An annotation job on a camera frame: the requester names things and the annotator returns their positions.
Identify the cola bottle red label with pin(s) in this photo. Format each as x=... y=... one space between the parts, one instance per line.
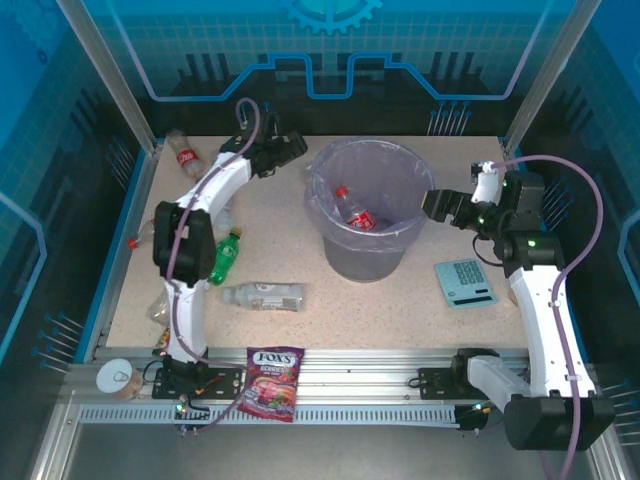
x=361 y=220
x=187 y=159

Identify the green plastic bottle yellow cap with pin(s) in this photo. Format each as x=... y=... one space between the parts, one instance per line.
x=227 y=255

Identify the clear bottle white label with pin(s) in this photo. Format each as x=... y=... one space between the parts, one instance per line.
x=270 y=296

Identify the clear bottle red cap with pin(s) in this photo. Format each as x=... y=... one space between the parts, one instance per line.
x=142 y=235

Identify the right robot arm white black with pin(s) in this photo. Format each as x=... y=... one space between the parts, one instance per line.
x=540 y=320

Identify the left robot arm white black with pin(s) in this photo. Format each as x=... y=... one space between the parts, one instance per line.
x=192 y=310

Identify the mesh bin with plastic liner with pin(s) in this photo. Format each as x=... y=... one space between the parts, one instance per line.
x=385 y=165

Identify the grey mesh waste bin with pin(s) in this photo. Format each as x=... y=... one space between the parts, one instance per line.
x=360 y=265

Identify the teal calculator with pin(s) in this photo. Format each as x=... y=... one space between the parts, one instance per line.
x=465 y=282

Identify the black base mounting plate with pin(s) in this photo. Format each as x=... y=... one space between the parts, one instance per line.
x=227 y=382
x=435 y=382

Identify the crushed clear plastic bottle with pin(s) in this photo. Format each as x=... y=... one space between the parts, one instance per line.
x=160 y=310

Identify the blue table edge trim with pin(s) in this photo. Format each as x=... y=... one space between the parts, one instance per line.
x=106 y=280

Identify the small colourful packet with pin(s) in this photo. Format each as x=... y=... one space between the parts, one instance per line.
x=164 y=339

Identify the purple Fox's candy bag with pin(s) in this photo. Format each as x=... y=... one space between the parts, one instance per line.
x=272 y=385

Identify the aluminium frame post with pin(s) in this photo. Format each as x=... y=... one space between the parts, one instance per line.
x=107 y=75
x=548 y=75

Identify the aluminium frame rail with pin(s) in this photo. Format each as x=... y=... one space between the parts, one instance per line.
x=350 y=365

